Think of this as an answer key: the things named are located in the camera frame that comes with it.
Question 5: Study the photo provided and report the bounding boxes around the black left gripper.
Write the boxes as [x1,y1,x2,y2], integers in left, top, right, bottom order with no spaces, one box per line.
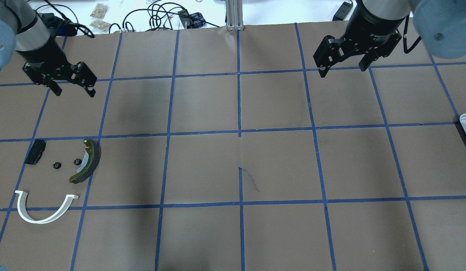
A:
[21,38,97,97]

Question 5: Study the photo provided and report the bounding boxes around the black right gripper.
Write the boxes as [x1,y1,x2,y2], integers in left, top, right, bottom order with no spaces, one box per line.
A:
[313,4,403,78]

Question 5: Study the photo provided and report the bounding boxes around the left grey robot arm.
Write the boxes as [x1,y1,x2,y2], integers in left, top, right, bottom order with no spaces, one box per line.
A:
[0,0,97,97]

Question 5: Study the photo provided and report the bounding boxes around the black power adapter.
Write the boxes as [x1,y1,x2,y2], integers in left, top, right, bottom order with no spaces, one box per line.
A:
[332,0,353,21]

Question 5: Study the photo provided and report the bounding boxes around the green brake shoe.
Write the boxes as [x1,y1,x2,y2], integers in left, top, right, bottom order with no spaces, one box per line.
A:
[69,137,101,184]

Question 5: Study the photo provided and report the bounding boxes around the black brake pad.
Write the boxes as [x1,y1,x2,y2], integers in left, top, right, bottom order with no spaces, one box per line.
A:
[24,139,46,165]

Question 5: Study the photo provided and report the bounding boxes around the white curved plastic part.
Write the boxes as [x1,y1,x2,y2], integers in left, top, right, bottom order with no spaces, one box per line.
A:
[14,190,79,225]

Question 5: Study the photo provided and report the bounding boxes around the tangled black cables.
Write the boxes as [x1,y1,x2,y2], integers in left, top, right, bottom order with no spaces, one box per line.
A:
[105,0,220,33]

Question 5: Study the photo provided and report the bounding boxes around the aluminium frame post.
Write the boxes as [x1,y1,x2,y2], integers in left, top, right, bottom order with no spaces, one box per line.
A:
[224,0,244,31]

